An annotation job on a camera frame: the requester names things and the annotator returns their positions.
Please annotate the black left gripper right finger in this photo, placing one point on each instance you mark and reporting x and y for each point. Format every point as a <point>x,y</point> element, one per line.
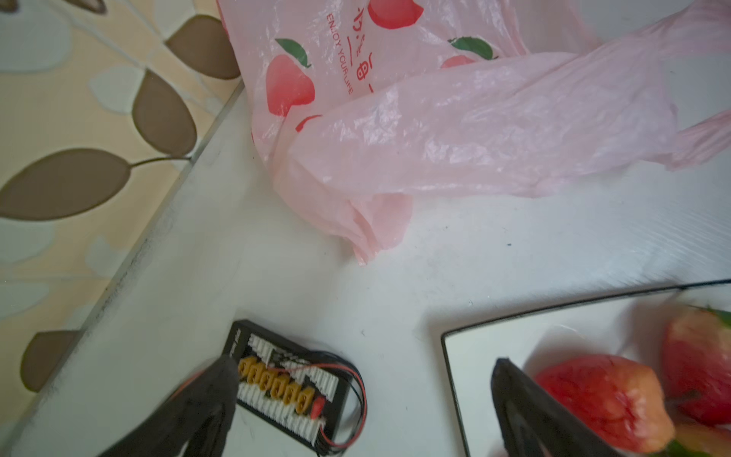
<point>533,423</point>

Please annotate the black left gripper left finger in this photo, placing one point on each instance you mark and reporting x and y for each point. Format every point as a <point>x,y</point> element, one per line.
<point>193,421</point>

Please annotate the red fake strawberry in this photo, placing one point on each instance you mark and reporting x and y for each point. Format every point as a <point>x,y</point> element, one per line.
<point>696,364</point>

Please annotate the pink plastic bag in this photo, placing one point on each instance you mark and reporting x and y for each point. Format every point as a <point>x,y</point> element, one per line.
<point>359,106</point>

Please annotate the white square board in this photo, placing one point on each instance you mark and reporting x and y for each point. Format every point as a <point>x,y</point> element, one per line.
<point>628,324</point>

